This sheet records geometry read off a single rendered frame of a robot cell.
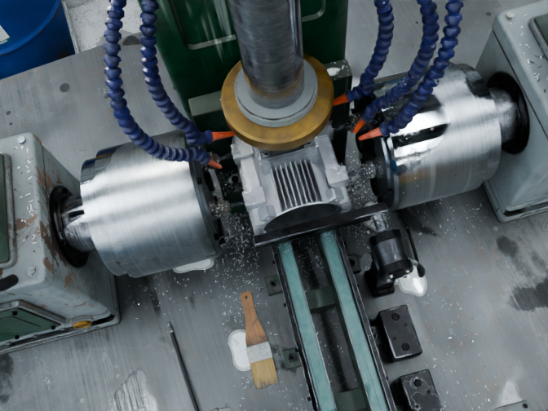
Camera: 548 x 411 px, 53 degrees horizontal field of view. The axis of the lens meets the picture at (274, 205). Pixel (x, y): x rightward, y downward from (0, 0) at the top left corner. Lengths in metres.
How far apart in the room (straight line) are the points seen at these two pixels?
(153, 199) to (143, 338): 0.41
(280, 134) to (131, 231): 0.30
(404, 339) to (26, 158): 0.78
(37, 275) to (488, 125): 0.79
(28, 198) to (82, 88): 0.60
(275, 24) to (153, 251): 0.46
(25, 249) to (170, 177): 0.26
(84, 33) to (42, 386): 1.37
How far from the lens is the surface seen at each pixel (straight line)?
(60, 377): 1.30
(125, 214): 0.94
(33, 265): 0.97
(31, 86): 1.63
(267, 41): 0.71
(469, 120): 0.99
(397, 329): 1.14
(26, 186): 1.03
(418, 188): 1.00
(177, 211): 0.93
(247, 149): 1.03
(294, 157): 0.96
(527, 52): 1.09
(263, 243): 1.00
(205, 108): 1.01
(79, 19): 2.31
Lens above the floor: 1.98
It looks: 68 degrees down
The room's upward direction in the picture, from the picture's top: 12 degrees counter-clockwise
